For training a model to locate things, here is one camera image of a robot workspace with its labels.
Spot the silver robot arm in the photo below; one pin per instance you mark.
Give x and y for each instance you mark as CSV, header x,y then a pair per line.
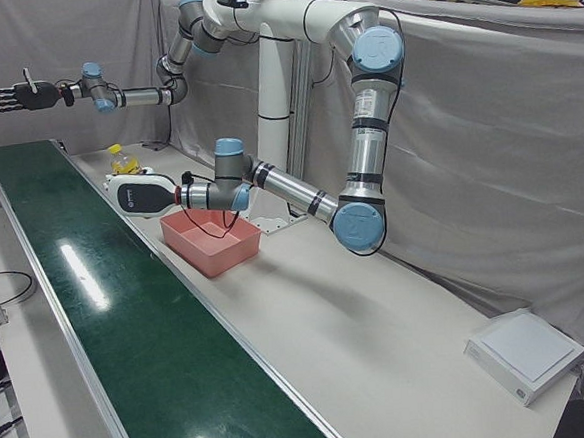
x,y
367,153
143,96

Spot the orange juice bottle yellow cap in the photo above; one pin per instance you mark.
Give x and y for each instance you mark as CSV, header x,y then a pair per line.
x,y
124,163

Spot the grey backdrop curtain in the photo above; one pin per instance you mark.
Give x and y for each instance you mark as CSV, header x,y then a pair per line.
x,y
494,165

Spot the pink plastic basket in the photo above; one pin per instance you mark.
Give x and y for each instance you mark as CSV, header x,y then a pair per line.
x,y
213,242

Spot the robot hand black white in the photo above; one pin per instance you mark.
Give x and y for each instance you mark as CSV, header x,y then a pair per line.
x,y
38,95

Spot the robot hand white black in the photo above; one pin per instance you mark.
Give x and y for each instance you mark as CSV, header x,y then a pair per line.
x,y
142,197

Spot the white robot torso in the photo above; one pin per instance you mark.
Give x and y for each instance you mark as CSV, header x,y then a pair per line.
x,y
273,130

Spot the white flat box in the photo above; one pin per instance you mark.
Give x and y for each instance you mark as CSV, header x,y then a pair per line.
x,y
527,353

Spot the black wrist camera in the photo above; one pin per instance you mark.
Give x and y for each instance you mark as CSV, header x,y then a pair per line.
x,y
67,96
186,178

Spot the green conveyor belt aluminium frame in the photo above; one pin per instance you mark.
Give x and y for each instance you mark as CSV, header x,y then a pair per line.
x,y
128,315

